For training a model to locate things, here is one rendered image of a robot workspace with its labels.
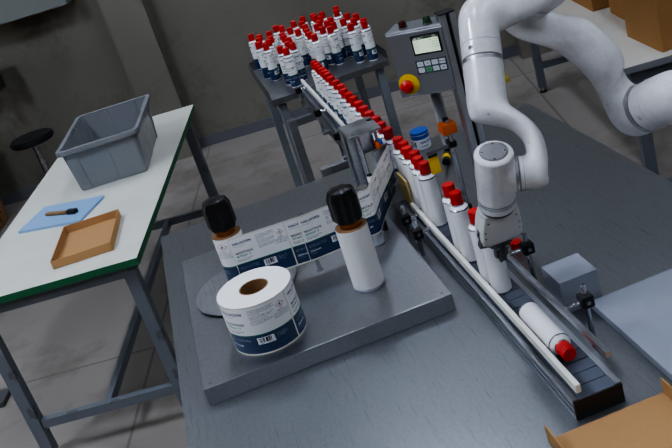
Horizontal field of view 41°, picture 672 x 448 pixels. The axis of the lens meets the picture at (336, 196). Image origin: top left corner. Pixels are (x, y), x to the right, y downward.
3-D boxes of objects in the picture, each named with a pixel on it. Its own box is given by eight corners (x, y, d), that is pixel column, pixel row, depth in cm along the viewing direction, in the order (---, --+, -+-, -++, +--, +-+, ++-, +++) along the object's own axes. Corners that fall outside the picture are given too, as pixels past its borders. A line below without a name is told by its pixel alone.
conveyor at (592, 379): (368, 168, 330) (365, 158, 329) (388, 160, 331) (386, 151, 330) (582, 414, 179) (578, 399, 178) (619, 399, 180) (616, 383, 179)
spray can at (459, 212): (459, 258, 242) (442, 192, 234) (477, 251, 243) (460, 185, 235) (466, 266, 238) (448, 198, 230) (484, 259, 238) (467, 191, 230)
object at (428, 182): (428, 223, 266) (411, 162, 258) (444, 217, 267) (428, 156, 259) (434, 230, 262) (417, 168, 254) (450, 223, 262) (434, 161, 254)
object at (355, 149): (358, 198, 297) (336, 128, 287) (394, 185, 299) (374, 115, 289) (369, 213, 284) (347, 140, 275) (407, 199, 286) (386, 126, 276)
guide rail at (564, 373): (411, 208, 276) (409, 203, 275) (415, 207, 276) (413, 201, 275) (577, 393, 177) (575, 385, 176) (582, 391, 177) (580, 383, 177)
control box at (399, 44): (411, 86, 257) (394, 23, 250) (467, 77, 249) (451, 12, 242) (400, 99, 249) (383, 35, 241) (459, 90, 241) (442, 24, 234)
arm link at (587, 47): (675, 133, 206) (629, 151, 221) (694, 96, 211) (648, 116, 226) (515, -8, 198) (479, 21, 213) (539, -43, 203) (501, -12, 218)
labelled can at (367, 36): (380, 59, 445) (369, 20, 437) (370, 62, 444) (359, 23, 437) (377, 57, 450) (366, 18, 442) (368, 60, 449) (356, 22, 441)
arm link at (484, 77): (534, 60, 200) (550, 191, 194) (462, 68, 202) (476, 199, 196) (536, 45, 191) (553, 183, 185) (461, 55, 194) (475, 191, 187)
